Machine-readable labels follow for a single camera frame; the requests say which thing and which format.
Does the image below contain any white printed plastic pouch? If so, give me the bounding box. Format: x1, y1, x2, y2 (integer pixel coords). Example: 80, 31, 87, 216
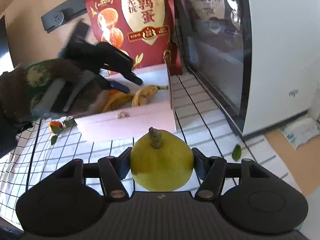
279, 115, 319, 149

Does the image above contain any green pear with stem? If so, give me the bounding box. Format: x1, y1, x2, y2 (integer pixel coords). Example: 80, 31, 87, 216
130, 127, 194, 192

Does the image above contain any dark grey wall power strip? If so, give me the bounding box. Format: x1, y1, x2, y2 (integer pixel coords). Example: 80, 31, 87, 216
41, 0, 87, 33

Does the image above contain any red quail egg bag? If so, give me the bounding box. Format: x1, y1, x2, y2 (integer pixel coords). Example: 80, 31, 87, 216
85, 0, 183, 75

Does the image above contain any mandarin with leaves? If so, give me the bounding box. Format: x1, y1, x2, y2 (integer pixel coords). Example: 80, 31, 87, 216
48, 121, 63, 134

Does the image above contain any green leafy twig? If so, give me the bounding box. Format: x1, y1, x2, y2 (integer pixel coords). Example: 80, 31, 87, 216
50, 118, 76, 145

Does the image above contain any white black-grid tablecloth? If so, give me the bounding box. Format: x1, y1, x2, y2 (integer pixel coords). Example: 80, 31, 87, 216
1, 73, 297, 226

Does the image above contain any pink white shallow box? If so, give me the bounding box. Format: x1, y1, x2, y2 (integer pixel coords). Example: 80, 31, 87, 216
75, 64, 176, 142

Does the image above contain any dark knitted sleeve forearm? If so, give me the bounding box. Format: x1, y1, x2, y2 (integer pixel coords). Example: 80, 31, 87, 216
1, 58, 81, 157

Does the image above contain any fallen green leaf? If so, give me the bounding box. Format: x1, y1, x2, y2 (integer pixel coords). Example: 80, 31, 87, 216
232, 144, 242, 161

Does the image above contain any spotted yellow banana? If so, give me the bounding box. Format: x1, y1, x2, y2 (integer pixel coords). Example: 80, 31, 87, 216
101, 92, 134, 113

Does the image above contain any white oven with glass door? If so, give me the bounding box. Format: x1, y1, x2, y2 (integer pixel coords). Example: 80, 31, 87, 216
175, 0, 319, 138

